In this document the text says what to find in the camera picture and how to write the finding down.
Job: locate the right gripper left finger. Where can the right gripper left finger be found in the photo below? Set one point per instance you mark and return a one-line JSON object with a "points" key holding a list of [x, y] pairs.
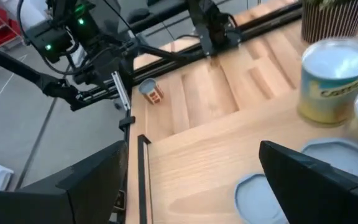
{"points": [[73, 202]]}

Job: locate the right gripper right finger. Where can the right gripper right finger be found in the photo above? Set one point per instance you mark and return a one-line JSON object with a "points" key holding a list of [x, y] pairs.
{"points": [[322, 202]]}

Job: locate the tin can yellow label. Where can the tin can yellow label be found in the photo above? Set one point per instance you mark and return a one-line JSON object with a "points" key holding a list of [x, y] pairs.
{"points": [[331, 93]]}

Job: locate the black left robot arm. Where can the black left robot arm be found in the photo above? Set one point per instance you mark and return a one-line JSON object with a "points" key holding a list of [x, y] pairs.
{"points": [[216, 21]]}

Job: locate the light grey bar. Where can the light grey bar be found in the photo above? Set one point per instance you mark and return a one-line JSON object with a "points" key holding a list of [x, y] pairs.
{"points": [[121, 90]]}

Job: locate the tin can red label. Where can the tin can red label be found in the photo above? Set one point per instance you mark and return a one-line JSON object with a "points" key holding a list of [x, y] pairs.
{"points": [[151, 91]]}

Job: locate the dark grey desk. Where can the dark grey desk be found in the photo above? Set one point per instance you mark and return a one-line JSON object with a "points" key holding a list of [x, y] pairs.
{"points": [[163, 12]]}

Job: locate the green plant in ribbed pot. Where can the green plant in ribbed pot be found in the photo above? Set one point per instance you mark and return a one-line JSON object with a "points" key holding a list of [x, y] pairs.
{"points": [[331, 21]]}

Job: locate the black frame bracket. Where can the black frame bracket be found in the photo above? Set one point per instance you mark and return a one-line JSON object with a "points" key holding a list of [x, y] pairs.
{"points": [[126, 123]]}

